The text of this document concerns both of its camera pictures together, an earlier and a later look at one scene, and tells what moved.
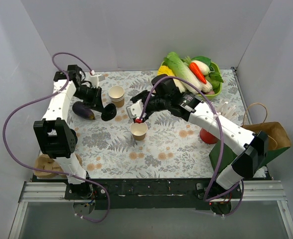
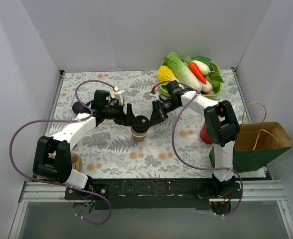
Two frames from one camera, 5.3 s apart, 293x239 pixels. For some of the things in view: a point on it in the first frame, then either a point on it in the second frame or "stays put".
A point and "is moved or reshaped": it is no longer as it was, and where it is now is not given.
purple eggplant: x=81 y=110 stays put
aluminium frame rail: x=252 y=191 stays put
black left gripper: x=96 y=100 -> x=125 y=114
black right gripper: x=141 y=98 -> x=159 y=109
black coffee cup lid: x=108 y=112 is moved or reshaped
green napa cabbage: x=181 y=70 stays put
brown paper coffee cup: x=138 y=130 stays put
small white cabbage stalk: x=207 y=87 stays put
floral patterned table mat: x=161 y=146 stays put
